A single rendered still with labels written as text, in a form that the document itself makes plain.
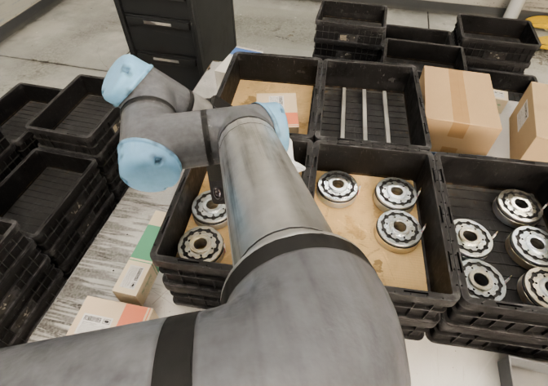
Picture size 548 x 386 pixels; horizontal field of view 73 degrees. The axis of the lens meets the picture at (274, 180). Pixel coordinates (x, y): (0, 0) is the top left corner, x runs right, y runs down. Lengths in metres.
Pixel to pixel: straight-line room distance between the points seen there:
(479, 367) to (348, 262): 0.83
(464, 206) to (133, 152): 0.83
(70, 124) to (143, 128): 1.45
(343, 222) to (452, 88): 0.67
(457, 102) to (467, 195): 0.36
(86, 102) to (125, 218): 0.98
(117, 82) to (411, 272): 0.69
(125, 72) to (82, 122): 1.37
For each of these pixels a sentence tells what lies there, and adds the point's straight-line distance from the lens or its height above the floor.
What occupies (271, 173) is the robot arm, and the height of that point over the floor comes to 1.36.
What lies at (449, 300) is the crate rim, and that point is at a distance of 0.78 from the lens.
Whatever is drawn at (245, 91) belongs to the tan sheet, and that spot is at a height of 0.83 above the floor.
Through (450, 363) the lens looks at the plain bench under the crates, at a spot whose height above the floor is 0.70.
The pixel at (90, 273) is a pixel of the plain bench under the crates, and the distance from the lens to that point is 1.10.
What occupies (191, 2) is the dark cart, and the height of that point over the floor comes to 0.78.
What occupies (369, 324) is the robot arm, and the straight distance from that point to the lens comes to 0.17.
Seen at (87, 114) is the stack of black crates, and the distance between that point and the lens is 1.95.
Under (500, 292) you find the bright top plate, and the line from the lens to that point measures 0.92.
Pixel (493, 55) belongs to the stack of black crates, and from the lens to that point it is 2.45.
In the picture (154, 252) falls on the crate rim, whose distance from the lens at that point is 0.79.
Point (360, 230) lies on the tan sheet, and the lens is 0.92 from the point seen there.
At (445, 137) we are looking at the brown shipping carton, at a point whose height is 0.80.
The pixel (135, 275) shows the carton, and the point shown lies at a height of 0.76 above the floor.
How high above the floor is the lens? 1.58
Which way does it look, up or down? 49 degrees down
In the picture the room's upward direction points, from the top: straight up
